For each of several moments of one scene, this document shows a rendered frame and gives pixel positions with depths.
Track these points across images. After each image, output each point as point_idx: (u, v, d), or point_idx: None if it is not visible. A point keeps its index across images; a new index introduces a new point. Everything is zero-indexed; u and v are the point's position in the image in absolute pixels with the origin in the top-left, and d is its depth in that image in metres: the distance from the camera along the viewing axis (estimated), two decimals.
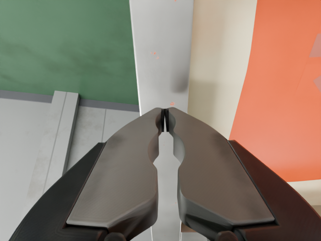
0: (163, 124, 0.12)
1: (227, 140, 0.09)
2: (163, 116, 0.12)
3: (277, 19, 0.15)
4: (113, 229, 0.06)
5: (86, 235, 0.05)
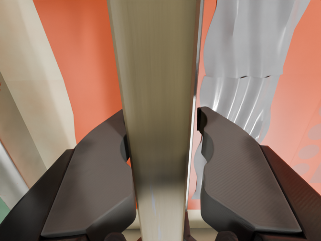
0: None
1: (259, 145, 0.09)
2: None
3: None
4: (93, 233, 0.06)
5: None
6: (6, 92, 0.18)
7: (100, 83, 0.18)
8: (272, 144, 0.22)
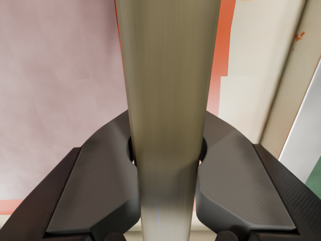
0: None
1: (251, 143, 0.09)
2: None
3: None
4: (97, 232, 0.06)
5: None
6: None
7: None
8: None
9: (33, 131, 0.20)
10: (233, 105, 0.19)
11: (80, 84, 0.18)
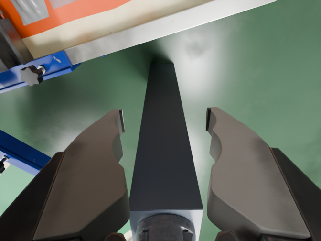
0: (123, 124, 0.12)
1: (269, 147, 0.08)
2: (122, 117, 0.12)
3: None
4: (87, 235, 0.06)
5: None
6: None
7: None
8: None
9: None
10: None
11: None
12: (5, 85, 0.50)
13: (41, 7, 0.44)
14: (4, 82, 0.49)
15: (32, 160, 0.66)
